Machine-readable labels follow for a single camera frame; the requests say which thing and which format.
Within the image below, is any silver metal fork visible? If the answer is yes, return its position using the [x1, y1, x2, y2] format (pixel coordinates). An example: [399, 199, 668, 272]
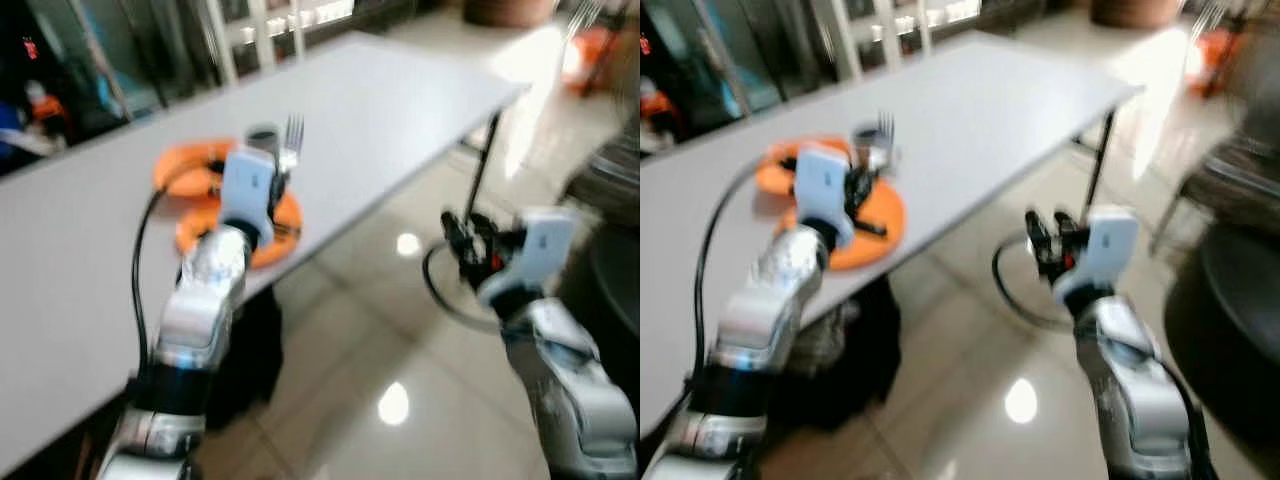
[283, 113, 306, 171]
[875, 110, 899, 167]

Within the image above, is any grey metal cup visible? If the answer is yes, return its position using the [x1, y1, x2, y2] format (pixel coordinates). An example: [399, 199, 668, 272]
[245, 122, 283, 157]
[850, 120, 886, 157]

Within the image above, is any orange round plate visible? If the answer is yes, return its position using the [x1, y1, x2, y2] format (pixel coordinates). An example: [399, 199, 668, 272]
[780, 180, 908, 271]
[175, 190, 304, 269]
[152, 140, 241, 199]
[753, 135, 851, 197]

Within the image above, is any black table leg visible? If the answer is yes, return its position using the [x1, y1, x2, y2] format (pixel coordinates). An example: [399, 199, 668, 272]
[1080, 108, 1119, 227]
[463, 110, 501, 227]

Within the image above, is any black round stool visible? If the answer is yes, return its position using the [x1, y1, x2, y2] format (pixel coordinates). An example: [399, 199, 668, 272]
[1165, 225, 1280, 441]
[585, 225, 641, 339]

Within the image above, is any grey chair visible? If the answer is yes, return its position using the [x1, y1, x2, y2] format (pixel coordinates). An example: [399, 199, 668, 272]
[1150, 130, 1280, 257]
[562, 130, 641, 217]

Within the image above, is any white metal rack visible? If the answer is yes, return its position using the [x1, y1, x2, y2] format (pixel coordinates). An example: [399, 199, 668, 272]
[810, 0, 937, 83]
[200, 0, 313, 87]

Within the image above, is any black bag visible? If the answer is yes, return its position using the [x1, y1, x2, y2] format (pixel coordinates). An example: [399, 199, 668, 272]
[775, 275, 906, 433]
[205, 285, 287, 431]

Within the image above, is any orange plastic object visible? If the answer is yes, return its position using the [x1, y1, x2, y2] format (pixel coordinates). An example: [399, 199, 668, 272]
[560, 25, 617, 97]
[1185, 25, 1237, 97]

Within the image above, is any brown round pot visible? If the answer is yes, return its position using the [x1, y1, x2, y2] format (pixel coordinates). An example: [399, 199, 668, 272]
[462, 0, 561, 29]
[1088, 0, 1186, 29]

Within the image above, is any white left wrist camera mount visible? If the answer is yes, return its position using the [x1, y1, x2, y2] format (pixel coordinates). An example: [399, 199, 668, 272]
[218, 145, 279, 247]
[793, 140, 858, 249]

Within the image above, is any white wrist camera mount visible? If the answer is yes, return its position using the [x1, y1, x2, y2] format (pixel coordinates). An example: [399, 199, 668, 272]
[218, 145, 279, 247]
[478, 207, 579, 307]
[1052, 205, 1141, 307]
[793, 140, 858, 249]

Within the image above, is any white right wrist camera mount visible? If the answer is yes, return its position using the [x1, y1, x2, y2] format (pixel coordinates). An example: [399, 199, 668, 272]
[478, 207, 579, 307]
[1052, 205, 1141, 307]

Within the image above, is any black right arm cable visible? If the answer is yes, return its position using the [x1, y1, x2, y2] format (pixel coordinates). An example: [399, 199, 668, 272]
[420, 240, 501, 336]
[990, 235, 1076, 334]

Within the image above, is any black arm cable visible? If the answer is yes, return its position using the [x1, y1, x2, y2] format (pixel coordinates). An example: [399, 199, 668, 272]
[130, 160, 226, 386]
[420, 240, 501, 336]
[990, 235, 1076, 334]
[690, 155, 801, 386]

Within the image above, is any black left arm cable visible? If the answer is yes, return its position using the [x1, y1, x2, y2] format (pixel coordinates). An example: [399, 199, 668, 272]
[130, 160, 226, 386]
[690, 155, 801, 386]

